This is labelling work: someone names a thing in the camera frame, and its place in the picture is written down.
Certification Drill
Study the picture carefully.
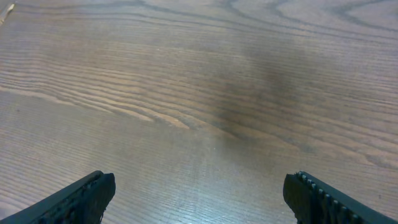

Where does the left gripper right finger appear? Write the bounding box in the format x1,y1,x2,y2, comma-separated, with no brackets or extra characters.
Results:
283,171,397,224

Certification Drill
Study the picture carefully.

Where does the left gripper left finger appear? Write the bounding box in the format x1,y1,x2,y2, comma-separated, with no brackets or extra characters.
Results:
1,170,116,224

